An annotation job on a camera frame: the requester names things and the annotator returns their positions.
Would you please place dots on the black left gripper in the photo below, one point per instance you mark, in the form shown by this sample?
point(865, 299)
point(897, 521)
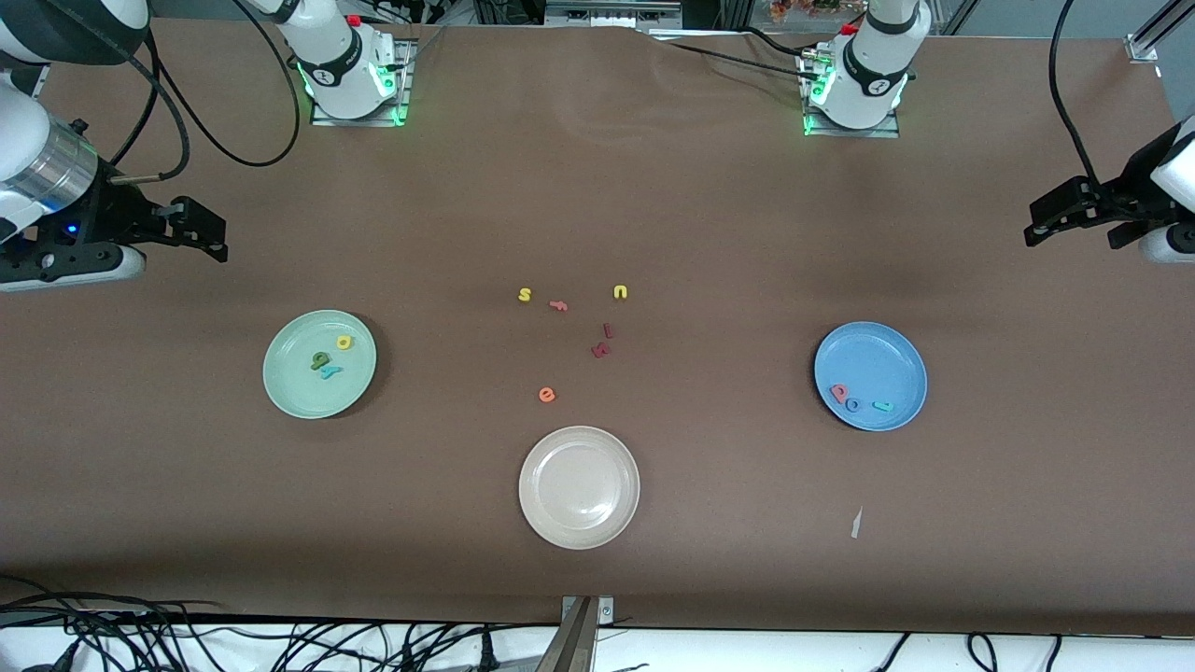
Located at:
point(1135, 180)

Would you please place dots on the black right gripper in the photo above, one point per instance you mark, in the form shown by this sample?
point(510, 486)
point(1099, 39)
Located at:
point(114, 216)

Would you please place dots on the metal frame equipment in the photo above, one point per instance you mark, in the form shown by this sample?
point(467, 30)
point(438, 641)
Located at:
point(611, 14)

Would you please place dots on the green plate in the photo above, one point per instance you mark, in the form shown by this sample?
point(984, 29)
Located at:
point(299, 392)

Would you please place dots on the pink foam letter p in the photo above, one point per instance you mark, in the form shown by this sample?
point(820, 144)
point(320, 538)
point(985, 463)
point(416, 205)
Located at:
point(839, 394)

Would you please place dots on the brown paper table cover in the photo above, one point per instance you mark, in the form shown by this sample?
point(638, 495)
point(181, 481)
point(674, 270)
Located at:
point(597, 187)

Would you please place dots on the aluminium profile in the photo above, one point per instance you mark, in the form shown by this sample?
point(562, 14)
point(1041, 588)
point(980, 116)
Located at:
point(1144, 45)

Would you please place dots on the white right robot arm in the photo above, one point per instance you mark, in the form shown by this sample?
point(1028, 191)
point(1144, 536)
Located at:
point(341, 70)

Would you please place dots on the blue plate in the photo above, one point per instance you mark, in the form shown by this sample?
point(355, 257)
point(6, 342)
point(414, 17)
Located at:
point(868, 359)

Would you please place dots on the green foam letter g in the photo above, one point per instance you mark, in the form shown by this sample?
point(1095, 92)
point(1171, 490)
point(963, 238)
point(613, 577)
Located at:
point(320, 361)

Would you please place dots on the beige plate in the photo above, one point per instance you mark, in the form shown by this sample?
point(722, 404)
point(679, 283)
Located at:
point(579, 490)

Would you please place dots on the white paper scrap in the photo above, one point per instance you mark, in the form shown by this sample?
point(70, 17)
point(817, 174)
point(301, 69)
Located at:
point(856, 523)

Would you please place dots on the metal clamp bracket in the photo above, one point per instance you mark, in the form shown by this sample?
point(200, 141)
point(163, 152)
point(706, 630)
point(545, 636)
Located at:
point(574, 644)

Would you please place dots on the orange flowers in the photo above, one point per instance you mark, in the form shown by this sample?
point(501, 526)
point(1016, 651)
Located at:
point(803, 7)

